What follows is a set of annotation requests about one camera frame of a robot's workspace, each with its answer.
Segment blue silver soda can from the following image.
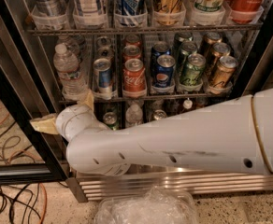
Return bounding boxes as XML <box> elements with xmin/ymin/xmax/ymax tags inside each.
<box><xmin>93</xmin><ymin>58</ymin><xmax>112</xmax><ymax>94</ymax></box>

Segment gold can top shelf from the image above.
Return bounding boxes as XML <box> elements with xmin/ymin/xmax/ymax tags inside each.
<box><xmin>153</xmin><ymin>0</ymin><xmax>182</xmax><ymax>25</ymax></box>

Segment blue Pepsi can front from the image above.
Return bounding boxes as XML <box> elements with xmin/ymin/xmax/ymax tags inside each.
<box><xmin>153</xmin><ymin>54</ymin><xmax>175</xmax><ymax>88</ymax></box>

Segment red Coca-Cola can front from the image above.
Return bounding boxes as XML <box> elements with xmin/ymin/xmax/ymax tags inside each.
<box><xmin>123</xmin><ymin>59</ymin><xmax>145</xmax><ymax>92</ymax></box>

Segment gold can second row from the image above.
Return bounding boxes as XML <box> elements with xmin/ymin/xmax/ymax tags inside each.
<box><xmin>205</xmin><ymin>42</ymin><xmax>231</xmax><ymax>76</ymax></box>

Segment brown tea bottle bottom shelf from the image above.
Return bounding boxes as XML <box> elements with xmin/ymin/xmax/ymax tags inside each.
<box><xmin>182</xmin><ymin>99</ymin><xmax>194</xmax><ymax>113</ymax></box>

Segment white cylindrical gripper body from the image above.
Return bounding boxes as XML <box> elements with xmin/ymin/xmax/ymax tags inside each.
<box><xmin>55</xmin><ymin>105</ymin><xmax>108</xmax><ymax>141</ymax></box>

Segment green can bottom shelf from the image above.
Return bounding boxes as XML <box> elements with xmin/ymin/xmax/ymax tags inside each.
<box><xmin>103</xmin><ymin>112</ymin><xmax>120</xmax><ymax>130</ymax></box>

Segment gold soda can front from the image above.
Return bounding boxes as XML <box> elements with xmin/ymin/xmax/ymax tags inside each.
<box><xmin>208</xmin><ymin>55</ymin><xmax>238</xmax><ymax>89</ymax></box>

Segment clear plastic bag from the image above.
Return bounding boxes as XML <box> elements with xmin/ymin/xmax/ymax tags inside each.
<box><xmin>93</xmin><ymin>187</ymin><xmax>199</xmax><ymax>224</ymax></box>

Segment silver can bottom shelf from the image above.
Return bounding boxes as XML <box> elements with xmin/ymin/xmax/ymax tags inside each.
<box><xmin>152</xmin><ymin>109</ymin><xmax>167</xmax><ymax>120</ymax></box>

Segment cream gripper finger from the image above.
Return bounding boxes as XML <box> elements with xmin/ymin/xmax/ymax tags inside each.
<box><xmin>78</xmin><ymin>90</ymin><xmax>94</xmax><ymax>110</ymax></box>
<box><xmin>30</xmin><ymin>113</ymin><xmax>58</xmax><ymax>134</ymax></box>

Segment white can top shelf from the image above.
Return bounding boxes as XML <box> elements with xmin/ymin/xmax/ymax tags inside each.
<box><xmin>74</xmin><ymin>0</ymin><xmax>108</xmax><ymax>26</ymax></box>

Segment green can second row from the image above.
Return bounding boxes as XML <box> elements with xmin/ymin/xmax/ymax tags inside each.
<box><xmin>177</xmin><ymin>41</ymin><xmax>197</xmax><ymax>72</ymax></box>

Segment red Coca-Cola can top shelf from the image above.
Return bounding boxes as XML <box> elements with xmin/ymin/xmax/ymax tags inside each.
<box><xmin>230</xmin><ymin>0</ymin><xmax>263</xmax><ymax>24</ymax></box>

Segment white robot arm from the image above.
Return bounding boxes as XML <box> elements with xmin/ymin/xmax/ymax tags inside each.
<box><xmin>31</xmin><ymin>89</ymin><xmax>273</xmax><ymax>176</ymax></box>

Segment orange cable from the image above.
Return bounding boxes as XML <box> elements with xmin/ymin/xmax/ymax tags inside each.
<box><xmin>0</xmin><ymin>105</ymin><xmax>48</xmax><ymax>224</ymax></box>

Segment black cables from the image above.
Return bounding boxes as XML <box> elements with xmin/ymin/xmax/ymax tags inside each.
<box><xmin>0</xmin><ymin>121</ymin><xmax>42</xmax><ymax>224</ymax></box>

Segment stainless steel fridge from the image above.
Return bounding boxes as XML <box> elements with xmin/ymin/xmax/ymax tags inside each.
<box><xmin>0</xmin><ymin>0</ymin><xmax>273</xmax><ymax>203</ymax></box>

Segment green soda can front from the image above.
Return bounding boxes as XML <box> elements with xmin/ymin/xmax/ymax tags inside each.
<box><xmin>180</xmin><ymin>53</ymin><xmax>206</xmax><ymax>86</ymax></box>

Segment blue Pepsi can second row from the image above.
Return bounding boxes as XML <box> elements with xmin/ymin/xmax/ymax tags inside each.
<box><xmin>151</xmin><ymin>41</ymin><xmax>171</xmax><ymax>63</ymax></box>

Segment glass fridge door left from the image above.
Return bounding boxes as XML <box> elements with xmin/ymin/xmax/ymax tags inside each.
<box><xmin>0</xmin><ymin>47</ymin><xmax>69</xmax><ymax>185</ymax></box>

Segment water bottle bottom shelf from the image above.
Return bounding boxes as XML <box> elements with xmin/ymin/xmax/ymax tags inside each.
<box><xmin>125</xmin><ymin>104</ymin><xmax>143</xmax><ymax>127</ymax></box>

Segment clear plastic water bottle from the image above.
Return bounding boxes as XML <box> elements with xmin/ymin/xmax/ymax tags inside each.
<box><xmin>53</xmin><ymin>44</ymin><xmax>87</xmax><ymax>101</ymax></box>

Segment red can second row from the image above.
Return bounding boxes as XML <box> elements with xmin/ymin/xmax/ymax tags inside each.
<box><xmin>122</xmin><ymin>45</ymin><xmax>141</xmax><ymax>62</ymax></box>

